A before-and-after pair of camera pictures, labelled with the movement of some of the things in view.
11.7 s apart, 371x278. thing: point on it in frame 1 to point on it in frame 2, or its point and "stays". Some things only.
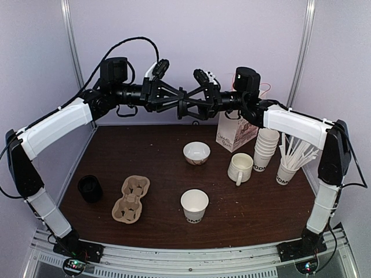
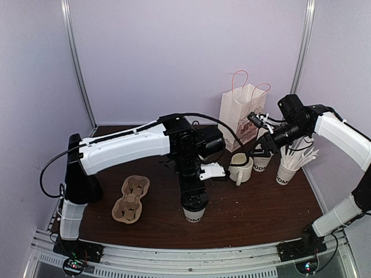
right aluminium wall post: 304,51 stays
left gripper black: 152,93 to 186,189
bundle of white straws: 295,152 stays
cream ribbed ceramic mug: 239,169 stays
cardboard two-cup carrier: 128,208 stays
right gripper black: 213,102 to 269,141
